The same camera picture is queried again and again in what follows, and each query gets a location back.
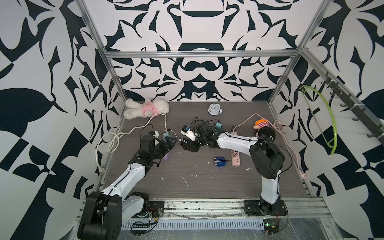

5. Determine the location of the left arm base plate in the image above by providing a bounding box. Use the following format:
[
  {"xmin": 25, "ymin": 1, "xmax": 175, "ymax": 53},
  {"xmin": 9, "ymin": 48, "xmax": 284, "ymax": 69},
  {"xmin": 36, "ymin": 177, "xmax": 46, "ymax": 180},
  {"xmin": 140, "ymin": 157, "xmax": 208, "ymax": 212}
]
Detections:
[{"xmin": 134, "ymin": 201, "xmax": 165, "ymax": 218}]

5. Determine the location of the pink power strip cable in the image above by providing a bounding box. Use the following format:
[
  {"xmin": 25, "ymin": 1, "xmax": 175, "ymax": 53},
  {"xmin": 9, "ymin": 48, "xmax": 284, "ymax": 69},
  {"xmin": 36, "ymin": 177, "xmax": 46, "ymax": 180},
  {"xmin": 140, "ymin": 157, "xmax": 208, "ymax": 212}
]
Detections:
[{"xmin": 233, "ymin": 113, "xmax": 308, "ymax": 180}]

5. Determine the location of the white pink plush toy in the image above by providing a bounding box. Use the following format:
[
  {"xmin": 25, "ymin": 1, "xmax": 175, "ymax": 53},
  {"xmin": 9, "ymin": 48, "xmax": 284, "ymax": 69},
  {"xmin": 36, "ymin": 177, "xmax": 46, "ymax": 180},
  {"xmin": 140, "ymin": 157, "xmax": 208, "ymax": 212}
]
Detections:
[{"xmin": 123, "ymin": 99, "xmax": 170, "ymax": 120}]

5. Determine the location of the small white alarm clock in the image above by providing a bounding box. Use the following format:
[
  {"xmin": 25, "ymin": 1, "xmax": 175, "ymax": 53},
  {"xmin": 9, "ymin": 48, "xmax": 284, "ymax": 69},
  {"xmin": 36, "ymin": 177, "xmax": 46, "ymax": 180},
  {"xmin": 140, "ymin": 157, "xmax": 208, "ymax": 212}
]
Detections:
[{"xmin": 208, "ymin": 103, "xmax": 223, "ymax": 116}]

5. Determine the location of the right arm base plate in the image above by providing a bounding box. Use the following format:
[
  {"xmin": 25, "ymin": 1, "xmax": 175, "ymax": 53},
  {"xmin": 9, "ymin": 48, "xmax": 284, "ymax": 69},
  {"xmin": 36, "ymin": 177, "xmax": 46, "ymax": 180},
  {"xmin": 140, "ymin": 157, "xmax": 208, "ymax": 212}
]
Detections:
[{"xmin": 244, "ymin": 198, "xmax": 288, "ymax": 217}]

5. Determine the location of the teal USB charger front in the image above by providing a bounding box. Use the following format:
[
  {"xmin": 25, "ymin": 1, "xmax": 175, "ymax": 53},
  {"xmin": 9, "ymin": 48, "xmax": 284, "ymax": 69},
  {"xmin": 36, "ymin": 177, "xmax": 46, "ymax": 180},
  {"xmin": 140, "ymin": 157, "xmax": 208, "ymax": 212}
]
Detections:
[{"xmin": 214, "ymin": 122, "xmax": 223, "ymax": 131}]

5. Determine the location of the blue electric shaver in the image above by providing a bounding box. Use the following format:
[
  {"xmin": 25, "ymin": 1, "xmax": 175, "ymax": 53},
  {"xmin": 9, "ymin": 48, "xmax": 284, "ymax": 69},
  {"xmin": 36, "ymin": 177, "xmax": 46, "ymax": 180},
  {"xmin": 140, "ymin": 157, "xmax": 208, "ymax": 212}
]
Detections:
[{"xmin": 213, "ymin": 157, "xmax": 227, "ymax": 167}]

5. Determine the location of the black hook rack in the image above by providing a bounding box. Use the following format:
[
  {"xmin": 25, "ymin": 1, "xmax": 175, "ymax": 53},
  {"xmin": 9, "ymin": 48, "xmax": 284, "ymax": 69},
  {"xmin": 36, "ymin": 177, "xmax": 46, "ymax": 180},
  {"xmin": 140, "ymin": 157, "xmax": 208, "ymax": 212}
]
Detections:
[{"xmin": 322, "ymin": 72, "xmax": 384, "ymax": 145}]

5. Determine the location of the green hoop on wall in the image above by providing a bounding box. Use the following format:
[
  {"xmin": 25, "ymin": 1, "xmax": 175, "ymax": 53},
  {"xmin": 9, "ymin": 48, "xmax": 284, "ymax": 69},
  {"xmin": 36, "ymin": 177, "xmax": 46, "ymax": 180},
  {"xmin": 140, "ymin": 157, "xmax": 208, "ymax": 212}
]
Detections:
[{"xmin": 299, "ymin": 85, "xmax": 338, "ymax": 156}]

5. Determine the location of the black haired doll toy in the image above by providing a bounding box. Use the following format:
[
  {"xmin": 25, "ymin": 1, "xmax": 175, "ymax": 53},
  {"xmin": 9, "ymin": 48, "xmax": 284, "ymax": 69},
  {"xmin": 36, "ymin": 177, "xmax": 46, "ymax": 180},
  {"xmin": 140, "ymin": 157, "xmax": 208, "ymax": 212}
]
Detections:
[{"xmin": 253, "ymin": 119, "xmax": 276, "ymax": 141}]

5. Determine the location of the pink power strip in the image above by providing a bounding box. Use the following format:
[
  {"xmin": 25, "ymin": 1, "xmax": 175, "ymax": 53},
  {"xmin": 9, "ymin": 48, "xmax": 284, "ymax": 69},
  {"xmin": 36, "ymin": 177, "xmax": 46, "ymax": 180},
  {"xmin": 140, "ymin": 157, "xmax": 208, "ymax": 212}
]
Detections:
[{"xmin": 231, "ymin": 150, "xmax": 241, "ymax": 167}]

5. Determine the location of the white shaver cable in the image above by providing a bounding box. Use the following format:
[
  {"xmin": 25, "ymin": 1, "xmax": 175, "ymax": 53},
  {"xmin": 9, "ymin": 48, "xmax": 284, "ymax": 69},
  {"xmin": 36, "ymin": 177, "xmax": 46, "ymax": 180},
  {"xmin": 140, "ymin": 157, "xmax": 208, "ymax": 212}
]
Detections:
[{"xmin": 165, "ymin": 128, "xmax": 182, "ymax": 142}]

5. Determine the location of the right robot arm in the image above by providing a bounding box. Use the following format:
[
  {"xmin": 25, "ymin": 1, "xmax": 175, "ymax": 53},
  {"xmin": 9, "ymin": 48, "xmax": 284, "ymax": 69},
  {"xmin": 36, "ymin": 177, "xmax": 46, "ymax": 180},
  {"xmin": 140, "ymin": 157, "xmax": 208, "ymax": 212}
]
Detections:
[{"xmin": 181, "ymin": 122, "xmax": 288, "ymax": 217}]

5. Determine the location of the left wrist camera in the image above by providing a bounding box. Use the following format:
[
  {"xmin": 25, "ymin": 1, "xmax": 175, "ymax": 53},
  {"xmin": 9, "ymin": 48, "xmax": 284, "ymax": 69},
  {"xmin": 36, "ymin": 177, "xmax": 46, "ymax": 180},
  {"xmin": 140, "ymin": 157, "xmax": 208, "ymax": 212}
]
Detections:
[{"xmin": 149, "ymin": 131, "xmax": 159, "ymax": 138}]

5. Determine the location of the white power strip cable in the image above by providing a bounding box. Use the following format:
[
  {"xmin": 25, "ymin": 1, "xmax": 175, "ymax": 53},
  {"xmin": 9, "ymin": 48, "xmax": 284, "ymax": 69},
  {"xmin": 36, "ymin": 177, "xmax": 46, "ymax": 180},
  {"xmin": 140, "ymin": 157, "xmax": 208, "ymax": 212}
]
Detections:
[{"xmin": 95, "ymin": 112, "xmax": 169, "ymax": 175}]

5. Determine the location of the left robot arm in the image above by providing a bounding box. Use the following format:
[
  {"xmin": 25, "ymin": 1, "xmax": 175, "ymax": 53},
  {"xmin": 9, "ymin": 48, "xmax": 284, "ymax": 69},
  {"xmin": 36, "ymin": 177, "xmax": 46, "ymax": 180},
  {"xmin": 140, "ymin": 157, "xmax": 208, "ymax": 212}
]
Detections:
[{"xmin": 77, "ymin": 135, "xmax": 177, "ymax": 240}]

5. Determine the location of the black shaver cable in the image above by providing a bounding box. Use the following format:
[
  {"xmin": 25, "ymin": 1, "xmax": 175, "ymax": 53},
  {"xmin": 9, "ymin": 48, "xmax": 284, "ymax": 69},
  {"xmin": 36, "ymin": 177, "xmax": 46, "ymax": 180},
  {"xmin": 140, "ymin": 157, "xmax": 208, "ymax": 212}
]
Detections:
[{"xmin": 190, "ymin": 116, "xmax": 221, "ymax": 127}]

